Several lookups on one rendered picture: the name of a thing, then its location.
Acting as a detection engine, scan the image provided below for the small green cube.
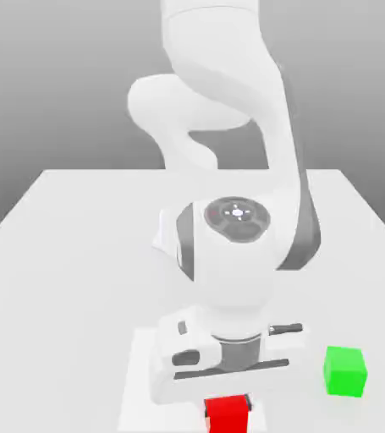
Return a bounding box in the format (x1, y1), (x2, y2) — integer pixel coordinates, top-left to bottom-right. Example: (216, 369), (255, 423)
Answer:
(322, 345), (369, 398)

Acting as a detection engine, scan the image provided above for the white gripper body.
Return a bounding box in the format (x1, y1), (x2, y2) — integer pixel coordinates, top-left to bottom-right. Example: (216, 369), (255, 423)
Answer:
(149, 358), (306, 406)

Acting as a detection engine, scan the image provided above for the small red cube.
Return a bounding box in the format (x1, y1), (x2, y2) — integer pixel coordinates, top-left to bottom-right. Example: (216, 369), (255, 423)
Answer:
(203, 392), (252, 433)

